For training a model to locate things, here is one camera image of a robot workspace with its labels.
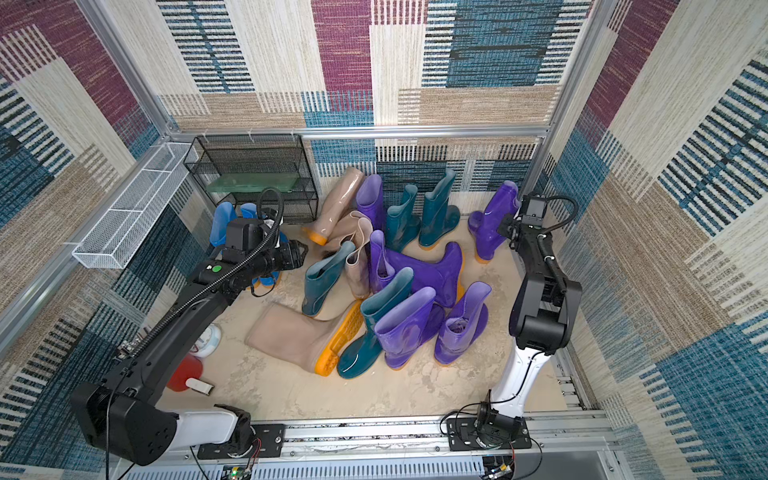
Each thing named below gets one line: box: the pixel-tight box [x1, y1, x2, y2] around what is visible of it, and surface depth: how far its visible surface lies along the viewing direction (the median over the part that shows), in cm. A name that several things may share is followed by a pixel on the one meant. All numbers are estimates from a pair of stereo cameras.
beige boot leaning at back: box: [302, 167, 365, 246], surface depth 99 cm
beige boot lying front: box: [244, 299, 365, 377], surface depth 88 cm
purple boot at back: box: [356, 174, 384, 231], surface depth 98 cm
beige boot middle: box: [338, 211, 373, 298], surface depth 86 cm
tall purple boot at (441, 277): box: [369, 230, 462, 308], surface depth 96 cm
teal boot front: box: [337, 267, 415, 379], surface depth 83 cm
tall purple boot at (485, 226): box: [468, 180, 521, 261], surface depth 101 cm
